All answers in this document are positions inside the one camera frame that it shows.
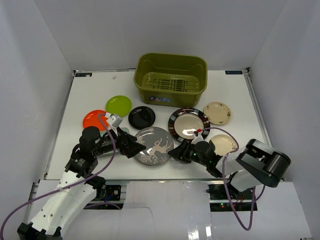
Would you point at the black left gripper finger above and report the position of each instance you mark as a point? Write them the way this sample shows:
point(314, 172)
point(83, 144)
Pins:
point(133, 148)
point(124, 137)

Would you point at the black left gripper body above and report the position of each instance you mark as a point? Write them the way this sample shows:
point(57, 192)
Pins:
point(122, 144)

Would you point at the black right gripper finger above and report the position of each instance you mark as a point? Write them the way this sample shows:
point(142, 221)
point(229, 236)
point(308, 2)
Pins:
point(185, 144)
point(177, 153)

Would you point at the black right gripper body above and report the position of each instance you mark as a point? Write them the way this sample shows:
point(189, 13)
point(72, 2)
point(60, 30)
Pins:
point(191, 155)

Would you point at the black rimmed cream plate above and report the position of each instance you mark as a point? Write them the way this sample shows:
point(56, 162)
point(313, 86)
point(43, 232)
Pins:
point(185, 121)

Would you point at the grey deer pattern plate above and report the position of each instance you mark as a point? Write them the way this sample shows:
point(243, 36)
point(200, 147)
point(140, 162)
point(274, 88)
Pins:
point(158, 143)

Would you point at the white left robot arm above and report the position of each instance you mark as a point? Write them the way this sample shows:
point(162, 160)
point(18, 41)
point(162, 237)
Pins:
point(78, 184)

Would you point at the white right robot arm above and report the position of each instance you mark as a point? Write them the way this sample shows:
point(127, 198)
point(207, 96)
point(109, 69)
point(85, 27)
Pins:
point(255, 164)

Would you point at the olive green plastic bin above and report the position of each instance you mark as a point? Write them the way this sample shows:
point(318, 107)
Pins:
point(171, 80)

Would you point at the pale green rectangular dish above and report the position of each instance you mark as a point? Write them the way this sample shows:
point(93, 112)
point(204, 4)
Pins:
point(125, 130)

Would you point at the small black plate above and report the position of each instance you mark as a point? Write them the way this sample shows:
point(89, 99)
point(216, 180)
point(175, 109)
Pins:
point(141, 117)

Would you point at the lime green plate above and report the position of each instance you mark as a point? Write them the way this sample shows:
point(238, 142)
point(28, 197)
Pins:
point(119, 104)

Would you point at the cream plate with black mark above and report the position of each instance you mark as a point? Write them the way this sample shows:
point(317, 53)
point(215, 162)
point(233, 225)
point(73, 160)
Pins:
point(223, 144)

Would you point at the orange plate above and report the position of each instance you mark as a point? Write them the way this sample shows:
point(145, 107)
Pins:
point(92, 120)

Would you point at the cream floral plate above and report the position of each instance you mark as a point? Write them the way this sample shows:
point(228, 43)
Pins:
point(218, 113)

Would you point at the right corner label sticker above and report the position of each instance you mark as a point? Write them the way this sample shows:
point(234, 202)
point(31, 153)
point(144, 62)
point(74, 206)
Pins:
point(233, 72)

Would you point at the corner label sticker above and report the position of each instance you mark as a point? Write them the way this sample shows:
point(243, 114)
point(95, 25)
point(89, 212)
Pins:
point(83, 74)
point(233, 72)

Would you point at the left corner label sticker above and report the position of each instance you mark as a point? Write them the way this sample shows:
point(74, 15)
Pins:
point(83, 74)

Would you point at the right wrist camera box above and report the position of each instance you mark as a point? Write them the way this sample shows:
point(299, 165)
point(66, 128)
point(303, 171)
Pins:
point(197, 137)

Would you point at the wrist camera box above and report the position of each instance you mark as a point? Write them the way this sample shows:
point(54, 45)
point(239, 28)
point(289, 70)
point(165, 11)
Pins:
point(197, 137)
point(113, 120)

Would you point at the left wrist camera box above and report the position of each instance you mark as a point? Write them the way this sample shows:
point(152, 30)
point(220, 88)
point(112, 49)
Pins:
point(113, 120)

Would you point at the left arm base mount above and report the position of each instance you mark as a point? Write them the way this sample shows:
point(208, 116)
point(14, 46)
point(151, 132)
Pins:
point(109, 193)

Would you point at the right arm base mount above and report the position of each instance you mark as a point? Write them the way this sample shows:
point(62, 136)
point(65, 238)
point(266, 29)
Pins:
point(219, 202)

